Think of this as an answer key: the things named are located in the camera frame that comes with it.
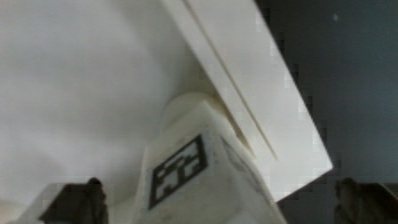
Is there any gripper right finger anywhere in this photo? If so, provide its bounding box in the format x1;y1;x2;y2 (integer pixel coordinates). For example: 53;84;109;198
333;178;398;224

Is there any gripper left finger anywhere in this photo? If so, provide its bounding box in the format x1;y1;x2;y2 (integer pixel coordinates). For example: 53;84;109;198
38;178;108;224

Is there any white leg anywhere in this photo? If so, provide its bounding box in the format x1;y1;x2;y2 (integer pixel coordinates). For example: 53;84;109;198
111;99;289;224

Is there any white square tabletop part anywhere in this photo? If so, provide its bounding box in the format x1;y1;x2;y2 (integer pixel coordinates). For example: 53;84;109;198
0;0;202;224

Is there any white U-shaped obstacle fence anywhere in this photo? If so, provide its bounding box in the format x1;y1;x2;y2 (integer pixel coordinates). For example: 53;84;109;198
182;0;333;203

